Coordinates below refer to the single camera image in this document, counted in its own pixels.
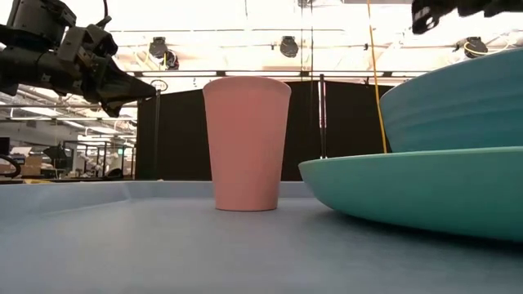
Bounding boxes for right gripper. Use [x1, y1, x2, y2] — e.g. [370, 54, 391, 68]
[411, 0, 523, 36]

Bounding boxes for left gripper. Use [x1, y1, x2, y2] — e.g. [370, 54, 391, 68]
[37, 48, 158, 118]

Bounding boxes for blue bowl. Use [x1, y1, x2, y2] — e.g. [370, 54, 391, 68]
[378, 48, 523, 154]

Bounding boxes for pink cup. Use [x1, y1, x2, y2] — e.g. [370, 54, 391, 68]
[202, 76, 293, 212]

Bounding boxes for teal round plate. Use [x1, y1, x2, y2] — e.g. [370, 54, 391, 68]
[297, 146, 523, 243]

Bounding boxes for black pole with round sign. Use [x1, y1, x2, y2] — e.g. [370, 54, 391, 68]
[150, 78, 169, 180]

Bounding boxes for black ceiling fixture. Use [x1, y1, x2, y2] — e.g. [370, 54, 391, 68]
[455, 36, 489, 59]
[148, 36, 181, 70]
[279, 35, 300, 59]

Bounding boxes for black curtain partition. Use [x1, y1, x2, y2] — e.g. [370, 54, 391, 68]
[136, 80, 393, 182]

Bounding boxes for cardboard box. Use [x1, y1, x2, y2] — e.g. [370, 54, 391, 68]
[20, 154, 42, 177]

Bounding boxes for thin grey stand pole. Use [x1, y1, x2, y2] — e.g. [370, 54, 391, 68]
[318, 73, 329, 160]

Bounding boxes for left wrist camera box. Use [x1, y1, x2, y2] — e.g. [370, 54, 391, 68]
[56, 23, 119, 69]

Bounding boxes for background robot station frame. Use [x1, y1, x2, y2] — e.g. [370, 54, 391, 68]
[60, 140, 136, 180]

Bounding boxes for yellow hanging cable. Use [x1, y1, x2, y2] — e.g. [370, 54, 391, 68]
[366, 0, 388, 154]

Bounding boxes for black cable loop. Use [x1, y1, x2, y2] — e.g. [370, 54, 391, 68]
[0, 154, 22, 179]

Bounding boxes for horizontal ceiling rail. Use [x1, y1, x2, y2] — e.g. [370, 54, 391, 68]
[126, 69, 430, 78]

